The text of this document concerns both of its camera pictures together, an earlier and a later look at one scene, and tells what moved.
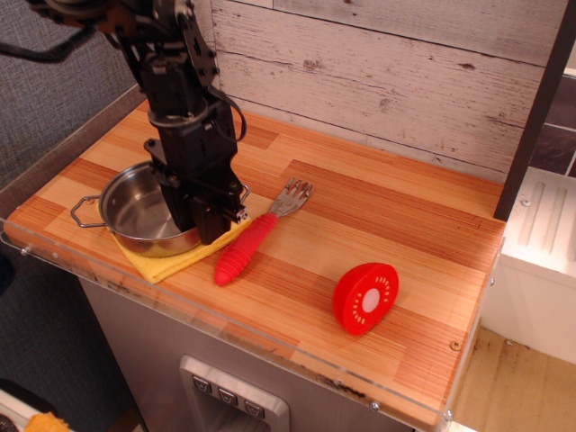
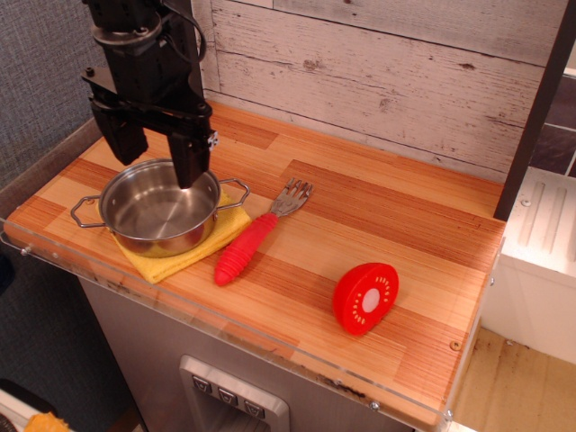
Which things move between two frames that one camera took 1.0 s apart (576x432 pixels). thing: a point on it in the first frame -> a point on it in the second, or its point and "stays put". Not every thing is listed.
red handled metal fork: [233, 259] stays put
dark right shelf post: [529, 139] stays put
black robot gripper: [193, 160] -> [149, 71]
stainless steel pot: [133, 209] stays put
